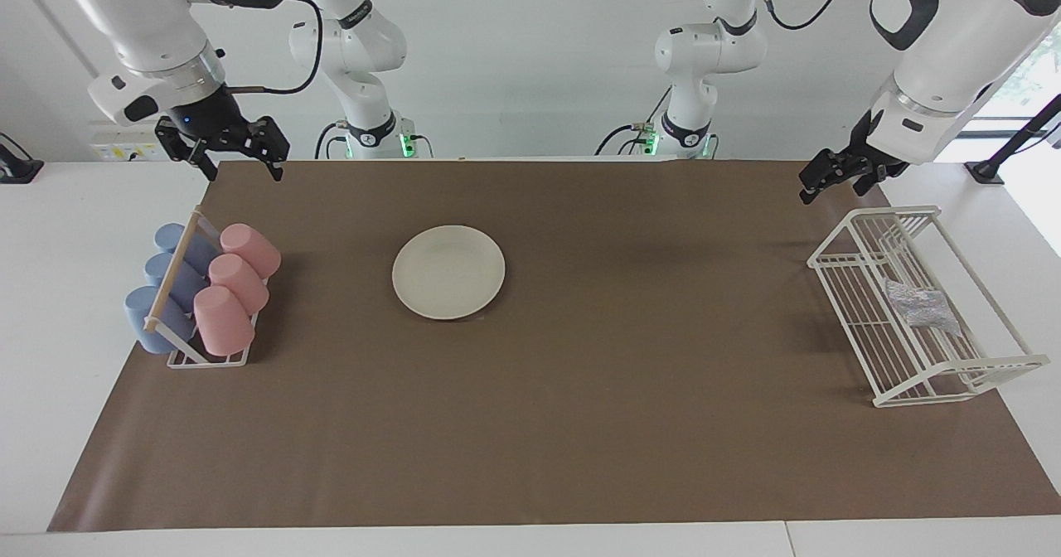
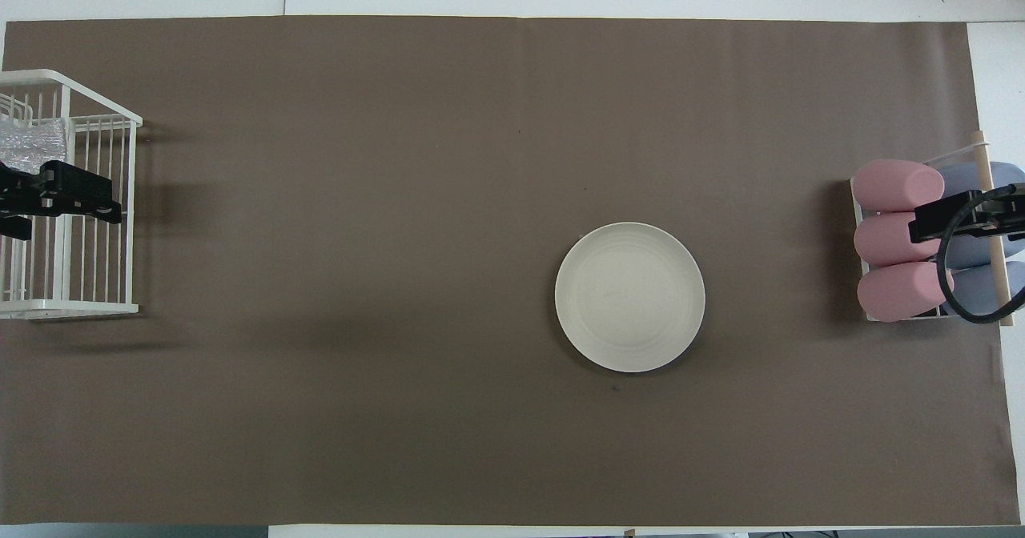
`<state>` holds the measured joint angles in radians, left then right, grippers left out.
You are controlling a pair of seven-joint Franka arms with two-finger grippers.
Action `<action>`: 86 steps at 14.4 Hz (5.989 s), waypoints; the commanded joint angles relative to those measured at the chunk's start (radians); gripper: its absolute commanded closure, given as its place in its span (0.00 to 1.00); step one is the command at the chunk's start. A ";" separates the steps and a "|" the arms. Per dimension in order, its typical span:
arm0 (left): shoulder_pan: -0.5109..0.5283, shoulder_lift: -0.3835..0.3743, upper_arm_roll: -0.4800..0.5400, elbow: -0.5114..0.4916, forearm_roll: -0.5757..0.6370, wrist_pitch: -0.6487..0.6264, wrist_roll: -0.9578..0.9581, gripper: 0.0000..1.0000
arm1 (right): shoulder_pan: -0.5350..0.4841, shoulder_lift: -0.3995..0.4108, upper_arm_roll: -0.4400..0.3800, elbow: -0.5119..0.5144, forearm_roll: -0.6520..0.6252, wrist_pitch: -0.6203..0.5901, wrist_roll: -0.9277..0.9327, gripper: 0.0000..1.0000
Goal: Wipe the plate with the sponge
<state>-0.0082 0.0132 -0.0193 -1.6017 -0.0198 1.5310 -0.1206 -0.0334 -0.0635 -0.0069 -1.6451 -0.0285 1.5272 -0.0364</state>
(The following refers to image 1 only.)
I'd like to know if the pink plastic cup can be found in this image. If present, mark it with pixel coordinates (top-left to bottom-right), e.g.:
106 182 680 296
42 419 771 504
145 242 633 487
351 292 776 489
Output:
220 223 282 279
193 285 255 357
208 254 270 313

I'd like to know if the wire cup rack wooden handle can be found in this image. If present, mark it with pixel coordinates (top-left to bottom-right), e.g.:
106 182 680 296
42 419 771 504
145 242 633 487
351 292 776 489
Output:
143 207 266 369

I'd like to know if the blue plastic cup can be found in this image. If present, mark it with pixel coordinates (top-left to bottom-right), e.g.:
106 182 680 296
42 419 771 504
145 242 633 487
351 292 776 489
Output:
124 286 198 355
154 223 220 274
144 252 210 309

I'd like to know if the bright window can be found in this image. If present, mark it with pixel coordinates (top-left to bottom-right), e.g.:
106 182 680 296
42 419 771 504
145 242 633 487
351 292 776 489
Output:
982 27 1061 139

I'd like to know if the brown table mat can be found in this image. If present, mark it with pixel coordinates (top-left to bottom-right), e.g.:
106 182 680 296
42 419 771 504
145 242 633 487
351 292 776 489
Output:
47 159 1061 533

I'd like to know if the black right base cable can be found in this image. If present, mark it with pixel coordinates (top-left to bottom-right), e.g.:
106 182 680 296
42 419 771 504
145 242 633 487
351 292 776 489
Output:
315 122 347 160

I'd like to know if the black left base cable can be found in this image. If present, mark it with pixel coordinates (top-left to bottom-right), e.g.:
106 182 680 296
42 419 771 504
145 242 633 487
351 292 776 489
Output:
595 124 646 157

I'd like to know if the white wire dish rack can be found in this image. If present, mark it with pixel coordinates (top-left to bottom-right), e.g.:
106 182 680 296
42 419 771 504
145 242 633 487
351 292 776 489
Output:
807 205 1050 409

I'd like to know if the cream round plate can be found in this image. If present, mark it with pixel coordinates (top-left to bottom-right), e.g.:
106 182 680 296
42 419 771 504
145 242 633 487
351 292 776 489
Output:
392 225 506 321

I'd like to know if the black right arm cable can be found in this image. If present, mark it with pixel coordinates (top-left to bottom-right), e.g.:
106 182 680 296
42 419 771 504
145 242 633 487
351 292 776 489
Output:
224 0 324 95

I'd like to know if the black table clamp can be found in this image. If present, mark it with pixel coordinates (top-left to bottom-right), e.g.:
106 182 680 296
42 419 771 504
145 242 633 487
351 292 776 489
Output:
0 132 44 185

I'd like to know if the black base cable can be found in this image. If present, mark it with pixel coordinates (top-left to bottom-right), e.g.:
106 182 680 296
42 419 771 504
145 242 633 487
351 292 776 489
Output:
595 124 646 157
315 122 347 160

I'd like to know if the white wall power outlet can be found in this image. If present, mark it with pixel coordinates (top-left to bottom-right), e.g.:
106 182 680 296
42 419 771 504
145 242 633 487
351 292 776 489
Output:
90 122 171 162

